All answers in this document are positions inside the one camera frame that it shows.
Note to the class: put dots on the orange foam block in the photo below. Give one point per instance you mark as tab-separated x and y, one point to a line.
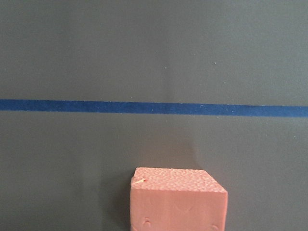
168	199

